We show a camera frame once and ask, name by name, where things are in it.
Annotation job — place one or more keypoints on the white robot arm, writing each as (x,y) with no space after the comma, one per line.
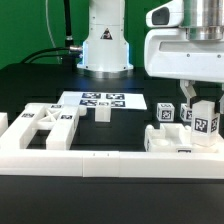
(106,52)

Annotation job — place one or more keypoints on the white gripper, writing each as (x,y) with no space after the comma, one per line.
(168,54)

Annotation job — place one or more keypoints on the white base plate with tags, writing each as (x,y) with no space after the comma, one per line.
(117,100)

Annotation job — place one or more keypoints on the white block at left edge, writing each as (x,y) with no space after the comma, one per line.
(3,122)

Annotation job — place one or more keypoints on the white tagged cube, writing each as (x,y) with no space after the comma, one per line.
(185,112)
(165,112)

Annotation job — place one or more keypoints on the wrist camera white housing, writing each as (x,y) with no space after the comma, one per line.
(170,14)

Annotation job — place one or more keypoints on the white chair back part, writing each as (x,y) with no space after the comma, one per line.
(60,121)

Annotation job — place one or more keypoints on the white chair seat part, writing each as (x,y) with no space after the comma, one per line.
(175,138)

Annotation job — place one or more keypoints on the white U-shaped fence frame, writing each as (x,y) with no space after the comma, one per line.
(113,164)

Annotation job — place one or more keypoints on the white tagged cube right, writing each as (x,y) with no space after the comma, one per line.
(185,112)

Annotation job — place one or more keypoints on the white tagged cube left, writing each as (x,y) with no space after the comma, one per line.
(165,112)

